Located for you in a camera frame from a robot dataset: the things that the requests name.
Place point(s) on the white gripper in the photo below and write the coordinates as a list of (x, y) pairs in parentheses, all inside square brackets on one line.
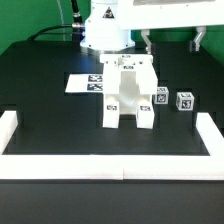
[(157, 14)]

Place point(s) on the small white marker cube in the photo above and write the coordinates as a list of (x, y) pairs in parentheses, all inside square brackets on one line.
[(162, 95)]

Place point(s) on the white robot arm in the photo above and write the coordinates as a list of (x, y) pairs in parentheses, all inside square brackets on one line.
[(109, 26)]

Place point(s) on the white chair seat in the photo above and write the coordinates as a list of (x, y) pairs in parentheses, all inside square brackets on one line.
[(128, 90)]

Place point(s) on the white U-shaped fence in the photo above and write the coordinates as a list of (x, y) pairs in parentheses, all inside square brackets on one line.
[(93, 167)]

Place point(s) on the white chair back frame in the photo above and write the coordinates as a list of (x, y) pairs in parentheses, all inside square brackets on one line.
[(145, 74)]

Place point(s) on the white marker sheet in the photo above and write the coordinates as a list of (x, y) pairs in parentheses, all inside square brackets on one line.
[(84, 83)]

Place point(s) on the right white marker cube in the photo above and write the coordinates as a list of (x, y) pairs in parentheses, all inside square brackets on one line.
[(185, 101)]

